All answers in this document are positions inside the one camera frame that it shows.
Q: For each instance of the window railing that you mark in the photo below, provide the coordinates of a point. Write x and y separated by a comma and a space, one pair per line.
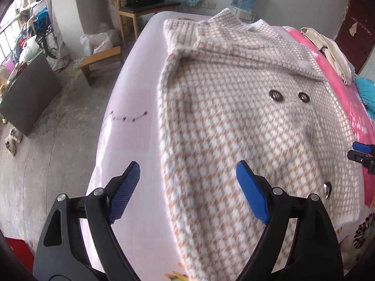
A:
10, 41

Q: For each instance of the low wooden stool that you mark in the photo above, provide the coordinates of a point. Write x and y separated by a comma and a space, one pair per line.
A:
101, 57

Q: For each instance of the dark red door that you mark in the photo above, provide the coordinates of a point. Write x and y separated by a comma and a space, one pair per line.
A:
357, 35

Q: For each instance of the red box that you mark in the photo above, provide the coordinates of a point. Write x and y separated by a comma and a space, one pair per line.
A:
17, 251

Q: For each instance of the white plastic bag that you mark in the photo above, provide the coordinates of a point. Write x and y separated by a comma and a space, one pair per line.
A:
96, 42

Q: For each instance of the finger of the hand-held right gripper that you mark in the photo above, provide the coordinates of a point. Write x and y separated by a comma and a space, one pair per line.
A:
361, 158
361, 147

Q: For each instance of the white wall socket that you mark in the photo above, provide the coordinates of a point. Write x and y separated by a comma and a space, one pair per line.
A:
208, 5

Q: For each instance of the cyan pillow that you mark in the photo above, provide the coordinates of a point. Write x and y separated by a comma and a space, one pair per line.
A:
366, 93

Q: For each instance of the dark cabinet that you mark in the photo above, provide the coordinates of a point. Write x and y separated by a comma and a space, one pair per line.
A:
29, 99

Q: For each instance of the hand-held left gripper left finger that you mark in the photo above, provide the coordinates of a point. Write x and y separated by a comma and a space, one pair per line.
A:
124, 194

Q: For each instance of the bicycle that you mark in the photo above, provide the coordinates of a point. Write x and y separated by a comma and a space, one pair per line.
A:
48, 39

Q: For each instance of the beige white houndstooth coat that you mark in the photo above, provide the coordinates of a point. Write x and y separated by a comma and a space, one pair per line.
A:
219, 123

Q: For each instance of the wooden chair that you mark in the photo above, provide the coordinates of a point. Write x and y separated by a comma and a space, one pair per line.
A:
149, 8

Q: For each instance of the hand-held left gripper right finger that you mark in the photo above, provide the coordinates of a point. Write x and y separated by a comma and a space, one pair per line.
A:
253, 194

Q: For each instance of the beige garment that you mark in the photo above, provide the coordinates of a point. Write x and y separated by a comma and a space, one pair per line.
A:
331, 49

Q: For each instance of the white water dispenser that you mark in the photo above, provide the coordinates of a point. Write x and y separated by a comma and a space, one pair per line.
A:
244, 15

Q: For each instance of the pink floral blanket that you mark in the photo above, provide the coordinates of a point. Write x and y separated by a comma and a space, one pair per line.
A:
351, 114

